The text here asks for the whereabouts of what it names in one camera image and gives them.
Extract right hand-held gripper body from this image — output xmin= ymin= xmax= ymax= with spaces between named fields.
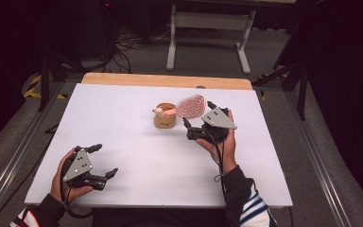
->
xmin=186 ymin=107 xmax=238 ymax=146

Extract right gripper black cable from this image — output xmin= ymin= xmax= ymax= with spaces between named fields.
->
xmin=206 ymin=129 xmax=229 ymax=202

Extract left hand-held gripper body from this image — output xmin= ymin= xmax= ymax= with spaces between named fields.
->
xmin=61 ymin=146 xmax=108 ymax=192

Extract black tripod stand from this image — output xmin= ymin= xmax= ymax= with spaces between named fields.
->
xmin=37 ymin=51 xmax=87 ymax=114
xmin=251 ymin=58 xmax=310 ymax=121

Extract person's right hand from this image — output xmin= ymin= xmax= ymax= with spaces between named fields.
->
xmin=196 ymin=110 xmax=238 ymax=174

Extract person's left hand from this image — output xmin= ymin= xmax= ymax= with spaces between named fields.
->
xmin=50 ymin=148 xmax=95 ymax=204

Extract bundle of black floor cables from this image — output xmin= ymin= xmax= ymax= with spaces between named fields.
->
xmin=95 ymin=0 xmax=172 ymax=74

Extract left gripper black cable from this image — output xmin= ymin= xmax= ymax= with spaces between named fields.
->
xmin=60 ymin=153 xmax=95 ymax=219

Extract grey metal table frame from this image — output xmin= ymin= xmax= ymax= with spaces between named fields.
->
xmin=165 ymin=3 xmax=257 ymax=76

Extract yellow black hazard tape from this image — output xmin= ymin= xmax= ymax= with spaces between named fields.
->
xmin=23 ymin=74 xmax=68 ymax=100

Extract brown cup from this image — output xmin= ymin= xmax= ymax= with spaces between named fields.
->
xmin=152 ymin=102 xmax=178 ymax=130

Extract aluminium floor rail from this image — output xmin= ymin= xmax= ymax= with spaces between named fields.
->
xmin=0 ymin=80 xmax=64 ymax=219
xmin=284 ymin=90 xmax=354 ymax=227

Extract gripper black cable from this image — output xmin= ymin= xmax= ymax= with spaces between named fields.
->
xmin=60 ymin=153 xmax=95 ymax=219
xmin=206 ymin=129 xmax=229 ymax=202

